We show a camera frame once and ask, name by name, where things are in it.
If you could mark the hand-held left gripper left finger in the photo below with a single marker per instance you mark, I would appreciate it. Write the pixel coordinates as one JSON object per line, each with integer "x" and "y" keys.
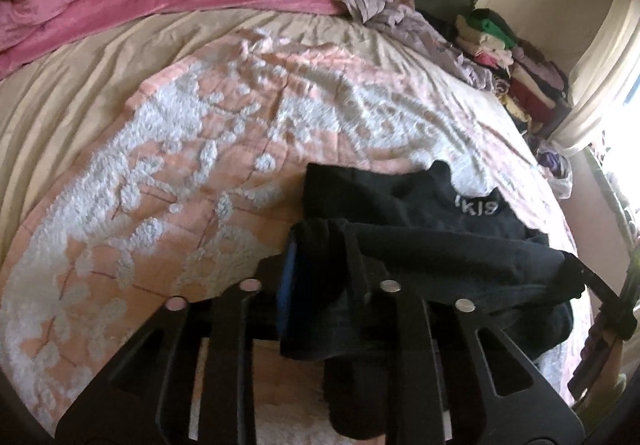
{"x": 287, "y": 287}

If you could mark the window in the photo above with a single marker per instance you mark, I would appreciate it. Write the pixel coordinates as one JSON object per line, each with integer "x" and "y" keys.
{"x": 625, "y": 140}

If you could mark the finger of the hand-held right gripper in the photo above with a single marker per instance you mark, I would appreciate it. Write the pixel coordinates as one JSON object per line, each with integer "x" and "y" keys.
{"x": 590, "y": 355}
{"x": 605, "y": 300}

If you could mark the lilac crumpled garment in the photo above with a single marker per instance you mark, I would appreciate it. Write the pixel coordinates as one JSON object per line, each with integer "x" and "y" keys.
{"x": 395, "y": 15}

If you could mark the black long-sleeve sweater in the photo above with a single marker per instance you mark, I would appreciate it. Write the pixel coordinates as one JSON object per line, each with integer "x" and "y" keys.
{"x": 400, "y": 210}

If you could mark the pink white tufted blanket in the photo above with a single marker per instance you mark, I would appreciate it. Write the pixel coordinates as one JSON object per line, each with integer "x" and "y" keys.
{"x": 200, "y": 165}

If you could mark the white plastic bag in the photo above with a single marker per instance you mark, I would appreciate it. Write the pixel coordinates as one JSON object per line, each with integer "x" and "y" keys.
{"x": 557, "y": 172}

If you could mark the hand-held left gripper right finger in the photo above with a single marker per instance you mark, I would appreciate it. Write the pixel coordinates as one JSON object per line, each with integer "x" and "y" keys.
{"x": 415, "y": 355}

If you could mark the cream bed sheet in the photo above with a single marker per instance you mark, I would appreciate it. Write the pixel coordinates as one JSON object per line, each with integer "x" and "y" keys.
{"x": 75, "y": 90}

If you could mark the stack of folded clothes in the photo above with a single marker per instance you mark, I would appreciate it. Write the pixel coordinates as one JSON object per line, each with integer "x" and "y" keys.
{"x": 510, "y": 65}

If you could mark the cream curtain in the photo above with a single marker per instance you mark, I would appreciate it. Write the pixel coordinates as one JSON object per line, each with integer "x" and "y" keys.
{"x": 600, "y": 60}

